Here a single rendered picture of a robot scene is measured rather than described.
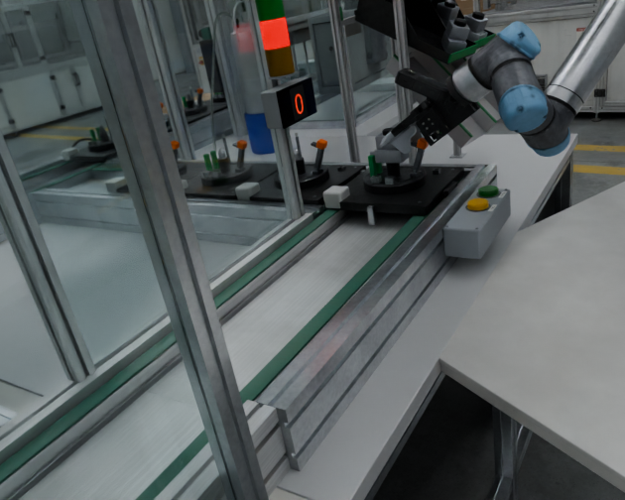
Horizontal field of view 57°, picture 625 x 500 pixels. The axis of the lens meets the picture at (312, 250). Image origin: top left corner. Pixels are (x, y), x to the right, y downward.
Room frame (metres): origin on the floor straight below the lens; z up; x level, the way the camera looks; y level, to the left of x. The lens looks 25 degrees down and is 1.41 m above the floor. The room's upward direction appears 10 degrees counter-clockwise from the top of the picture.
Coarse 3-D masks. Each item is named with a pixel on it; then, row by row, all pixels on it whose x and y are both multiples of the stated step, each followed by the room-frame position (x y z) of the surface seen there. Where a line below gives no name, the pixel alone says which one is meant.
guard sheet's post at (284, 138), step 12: (252, 0) 1.16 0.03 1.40; (264, 60) 1.16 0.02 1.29; (276, 84) 1.18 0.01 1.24; (276, 132) 1.17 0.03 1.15; (288, 132) 1.17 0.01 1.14; (288, 144) 1.17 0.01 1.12; (288, 156) 1.16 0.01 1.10; (288, 168) 1.16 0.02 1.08; (288, 180) 1.16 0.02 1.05; (288, 192) 1.17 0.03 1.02; (300, 192) 1.17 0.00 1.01; (300, 204) 1.17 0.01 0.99; (300, 216) 1.16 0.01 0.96
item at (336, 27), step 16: (336, 0) 1.52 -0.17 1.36; (400, 0) 1.41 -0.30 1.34; (336, 16) 1.51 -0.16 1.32; (400, 16) 1.42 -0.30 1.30; (336, 32) 1.52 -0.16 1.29; (400, 32) 1.42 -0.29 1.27; (336, 48) 1.52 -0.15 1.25; (400, 48) 1.42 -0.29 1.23; (400, 64) 1.42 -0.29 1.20; (400, 96) 1.78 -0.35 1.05; (352, 112) 1.52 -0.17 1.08; (400, 112) 1.79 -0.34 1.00; (352, 128) 1.51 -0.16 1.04; (352, 144) 1.52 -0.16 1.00; (352, 160) 1.52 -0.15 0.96
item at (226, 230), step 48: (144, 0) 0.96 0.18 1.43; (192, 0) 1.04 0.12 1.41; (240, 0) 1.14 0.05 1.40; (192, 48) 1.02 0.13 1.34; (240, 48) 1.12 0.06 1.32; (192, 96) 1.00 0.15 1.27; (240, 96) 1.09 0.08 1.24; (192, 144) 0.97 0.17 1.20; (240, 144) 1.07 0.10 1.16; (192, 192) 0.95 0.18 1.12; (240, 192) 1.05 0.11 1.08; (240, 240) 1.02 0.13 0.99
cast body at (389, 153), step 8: (392, 128) 1.24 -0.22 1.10; (376, 136) 1.24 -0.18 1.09; (384, 136) 1.23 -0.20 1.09; (376, 144) 1.24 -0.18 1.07; (376, 152) 1.24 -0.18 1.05; (384, 152) 1.23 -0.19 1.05; (392, 152) 1.22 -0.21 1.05; (400, 152) 1.21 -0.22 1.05; (376, 160) 1.24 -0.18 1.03; (384, 160) 1.23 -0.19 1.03; (392, 160) 1.22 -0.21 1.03; (400, 160) 1.21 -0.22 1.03
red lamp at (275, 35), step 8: (264, 24) 1.14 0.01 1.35; (272, 24) 1.13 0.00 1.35; (280, 24) 1.14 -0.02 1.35; (264, 32) 1.14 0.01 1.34; (272, 32) 1.13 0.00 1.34; (280, 32) 1.13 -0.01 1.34; (264, 40) 1.14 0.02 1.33; (272, 40) 1.13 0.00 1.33; (280, 40) 1.13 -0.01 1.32; (288, 40) 1.15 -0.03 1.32; (264, 48) 1.15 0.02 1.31; (272, 48) 1.13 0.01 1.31
